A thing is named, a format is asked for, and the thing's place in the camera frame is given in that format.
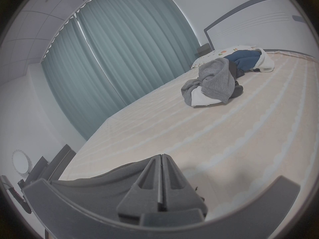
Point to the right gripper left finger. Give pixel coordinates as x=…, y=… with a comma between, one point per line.
x=149, y=190

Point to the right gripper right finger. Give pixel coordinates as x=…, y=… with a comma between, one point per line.
x=177, y=190

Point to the black T-shirt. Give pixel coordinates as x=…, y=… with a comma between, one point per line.
x=99, y=193

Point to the pile of clothes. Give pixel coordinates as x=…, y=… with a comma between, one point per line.
x=216, y=83

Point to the bed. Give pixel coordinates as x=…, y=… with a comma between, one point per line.
x=224, y=133

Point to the black dressing table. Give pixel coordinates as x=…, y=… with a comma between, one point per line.
x=39, y=167

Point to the blue-green curtain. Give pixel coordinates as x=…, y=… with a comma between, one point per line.
x=139, y=38
x=79, y=83

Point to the round mirror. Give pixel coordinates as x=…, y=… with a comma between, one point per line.
x=21, y=162

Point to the white printed pillow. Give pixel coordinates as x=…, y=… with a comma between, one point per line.
x=214, y=53

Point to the grey bedside table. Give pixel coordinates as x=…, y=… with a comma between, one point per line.
x=205, y=50

